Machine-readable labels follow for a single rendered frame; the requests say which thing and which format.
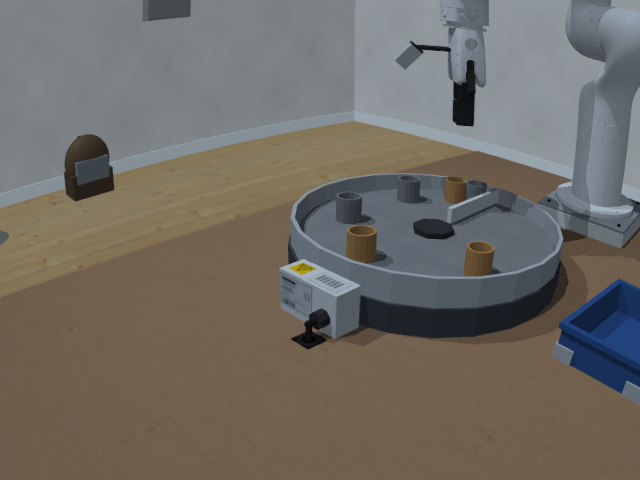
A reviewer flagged grey cylinder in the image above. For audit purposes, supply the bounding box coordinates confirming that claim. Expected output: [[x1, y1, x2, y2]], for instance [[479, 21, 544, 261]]
[[465, 180, 487, 200], [397, 175, 420, 203], [336, 192, 362, 224]]

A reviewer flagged bronze bushing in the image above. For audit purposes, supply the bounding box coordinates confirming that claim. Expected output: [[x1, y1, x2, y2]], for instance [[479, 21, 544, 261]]
[[346, 225, 377, 264], [444, 177, 467, 204], [463, 241, 495, 277]]

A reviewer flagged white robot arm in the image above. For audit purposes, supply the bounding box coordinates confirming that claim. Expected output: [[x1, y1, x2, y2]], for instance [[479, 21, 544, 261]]
[[440, 0, 640, 219]]

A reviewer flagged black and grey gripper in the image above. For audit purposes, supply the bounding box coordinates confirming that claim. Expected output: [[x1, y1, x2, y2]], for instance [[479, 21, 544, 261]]
[[443, 24, 486, 126]]

